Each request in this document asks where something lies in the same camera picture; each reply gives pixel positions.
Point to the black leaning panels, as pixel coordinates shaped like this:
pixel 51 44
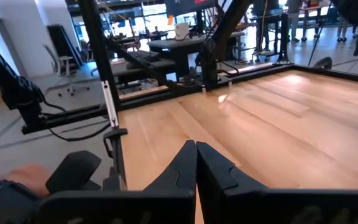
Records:
pixel 62 40

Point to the person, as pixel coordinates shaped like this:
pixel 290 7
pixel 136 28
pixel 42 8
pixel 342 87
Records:
pixel 342 28
pixel 294 18

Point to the black metal table frame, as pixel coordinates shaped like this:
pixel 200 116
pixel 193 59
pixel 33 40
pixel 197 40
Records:
pixel 96 46

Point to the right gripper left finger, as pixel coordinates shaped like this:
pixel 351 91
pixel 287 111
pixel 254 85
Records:
pixel 180 174

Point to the black table clamp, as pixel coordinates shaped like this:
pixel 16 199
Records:
pixel 117 155
pixel 322 63

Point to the person's hand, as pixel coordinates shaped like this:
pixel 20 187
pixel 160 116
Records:
pixel 26 179

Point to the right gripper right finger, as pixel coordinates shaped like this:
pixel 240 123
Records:
pixel 219 174

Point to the silver metal bracket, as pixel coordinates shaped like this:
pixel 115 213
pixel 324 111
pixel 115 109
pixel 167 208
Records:
pixel 110 104

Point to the white office chair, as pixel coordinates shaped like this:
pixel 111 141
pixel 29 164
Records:
pixel 64 63

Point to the black keyboard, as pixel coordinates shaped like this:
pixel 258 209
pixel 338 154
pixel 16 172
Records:
pixel 141 56

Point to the white container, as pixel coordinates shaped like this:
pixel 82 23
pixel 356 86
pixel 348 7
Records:
pixel 182 31

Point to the dark grey desk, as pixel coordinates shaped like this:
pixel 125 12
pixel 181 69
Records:
pixel 179 43

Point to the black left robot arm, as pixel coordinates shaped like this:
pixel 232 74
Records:
pixel 210 62

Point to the computer monitor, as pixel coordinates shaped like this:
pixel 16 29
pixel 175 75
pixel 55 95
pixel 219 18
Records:
pixel 185 6

